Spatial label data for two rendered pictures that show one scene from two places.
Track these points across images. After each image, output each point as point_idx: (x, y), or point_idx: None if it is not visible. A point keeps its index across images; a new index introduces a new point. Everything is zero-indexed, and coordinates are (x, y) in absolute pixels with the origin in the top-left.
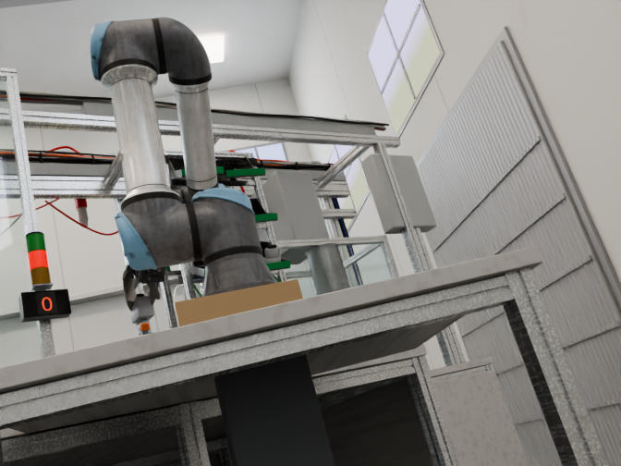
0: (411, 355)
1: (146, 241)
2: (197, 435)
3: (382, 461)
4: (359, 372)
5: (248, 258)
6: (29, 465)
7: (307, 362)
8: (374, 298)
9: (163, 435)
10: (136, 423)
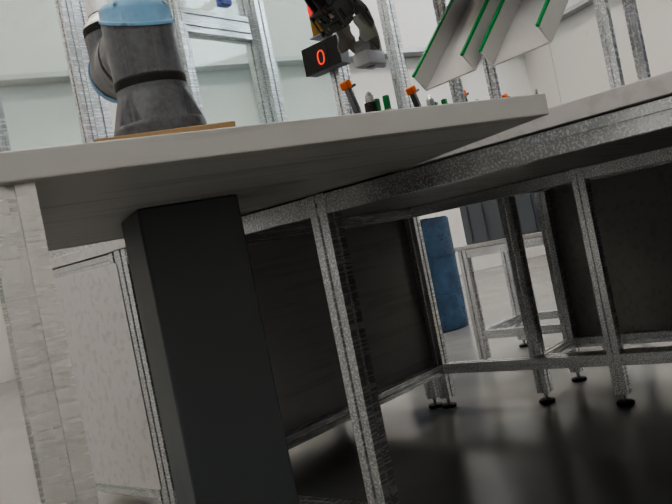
0: (670, 89)
1: (97, 86)
2: (323, 231)
3: None
4: (547, 135)
5: (122, 96)
6: (405, 195)
7: (141, 230)
8: None
9: (527, 164)
10: (278, 215)
